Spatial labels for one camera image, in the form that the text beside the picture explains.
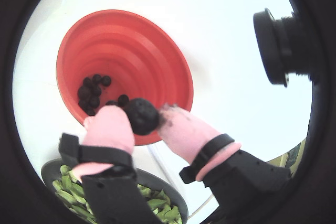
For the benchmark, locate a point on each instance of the pile of green leaves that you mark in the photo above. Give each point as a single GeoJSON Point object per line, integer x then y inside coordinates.
{"type": "Point", "coordinates": [71, 190]}

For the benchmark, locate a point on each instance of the gripper finger with pink sleeve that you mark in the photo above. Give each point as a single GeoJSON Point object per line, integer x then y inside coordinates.
{"type": "Point", "coordinates": [183, 137]}
{"type": "Point", "coordinates": [110, 129]}

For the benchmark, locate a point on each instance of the black camera lens module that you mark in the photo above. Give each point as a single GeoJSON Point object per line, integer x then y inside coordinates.
{"type": "Point", "coordinates": [273, 51]}

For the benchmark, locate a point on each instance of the red collapsible silicone cup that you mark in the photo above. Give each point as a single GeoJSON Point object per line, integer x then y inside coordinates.
{"type": "Point", "coordinates": [147, 58]}

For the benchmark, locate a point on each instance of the dark grey round bowl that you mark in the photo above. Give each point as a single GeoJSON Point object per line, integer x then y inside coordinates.
{"type": "Point", "coordinates": [162, 184]}

